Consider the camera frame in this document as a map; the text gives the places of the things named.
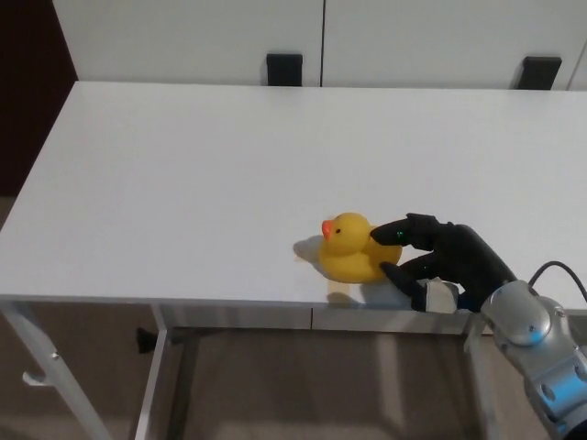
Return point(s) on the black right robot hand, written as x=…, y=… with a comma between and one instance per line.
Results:
x=463, y=261

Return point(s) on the yellow rubber duck toy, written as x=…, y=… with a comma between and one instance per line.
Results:
x=348, y=259

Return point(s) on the white metal desk leg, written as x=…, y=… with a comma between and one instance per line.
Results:
x=153, y=380
x=55, y=376
x=479, y=394

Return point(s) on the white hook on desk leg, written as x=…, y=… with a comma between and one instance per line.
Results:
x=34, y=379

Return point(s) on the tan masking tape strip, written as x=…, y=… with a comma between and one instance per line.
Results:
x=338, y=289

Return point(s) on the white partition panel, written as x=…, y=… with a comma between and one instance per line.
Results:
x=435, y=41
x=192, y=41

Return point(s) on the small black floor object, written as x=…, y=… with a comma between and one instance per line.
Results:
x=144, y=340

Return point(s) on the black panel foot bracket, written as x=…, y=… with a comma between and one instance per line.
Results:
x=541, y=73
x=284, y=71

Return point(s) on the white desk front rail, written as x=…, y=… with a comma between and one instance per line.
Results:
x=252, y=317

